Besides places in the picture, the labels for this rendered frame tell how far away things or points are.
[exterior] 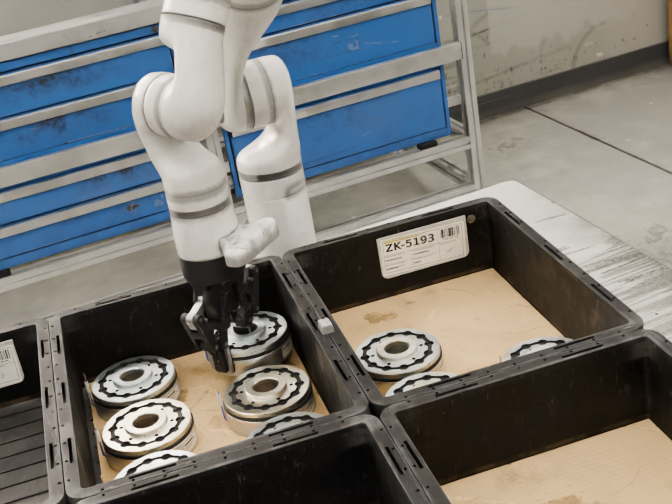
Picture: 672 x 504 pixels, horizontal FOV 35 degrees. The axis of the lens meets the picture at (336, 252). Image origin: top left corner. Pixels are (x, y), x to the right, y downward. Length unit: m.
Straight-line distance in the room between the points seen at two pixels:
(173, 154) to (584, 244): 0.84
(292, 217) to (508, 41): 3.03
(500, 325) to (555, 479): 0.31
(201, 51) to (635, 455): 0.61
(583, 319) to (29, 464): 0.65
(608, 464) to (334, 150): 2.28
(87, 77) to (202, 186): 1.86
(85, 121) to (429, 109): 1.05
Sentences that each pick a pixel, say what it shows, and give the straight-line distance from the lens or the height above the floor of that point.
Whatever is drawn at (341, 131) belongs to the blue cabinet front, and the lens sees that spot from 3.28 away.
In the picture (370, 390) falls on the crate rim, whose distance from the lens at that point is 1.08.
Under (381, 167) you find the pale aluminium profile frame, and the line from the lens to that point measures 3.34.
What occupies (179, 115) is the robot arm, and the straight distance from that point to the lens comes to 1.14.
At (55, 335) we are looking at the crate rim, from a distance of 1.34.
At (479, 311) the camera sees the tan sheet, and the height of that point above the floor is 0.83.
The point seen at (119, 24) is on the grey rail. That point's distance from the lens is 3.00.
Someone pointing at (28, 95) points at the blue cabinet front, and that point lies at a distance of 3.02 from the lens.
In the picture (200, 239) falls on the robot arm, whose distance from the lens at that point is 1.21.
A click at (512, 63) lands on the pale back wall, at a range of 4.52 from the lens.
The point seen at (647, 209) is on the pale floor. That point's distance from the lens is 3.58.
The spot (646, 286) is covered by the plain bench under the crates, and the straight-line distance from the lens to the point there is 1.69.
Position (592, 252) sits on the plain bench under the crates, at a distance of 1.80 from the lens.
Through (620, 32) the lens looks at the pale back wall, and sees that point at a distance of 4.78.
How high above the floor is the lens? 1.52
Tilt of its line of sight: 26 degrees down
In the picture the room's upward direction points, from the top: 10 degrees counter-clockwise
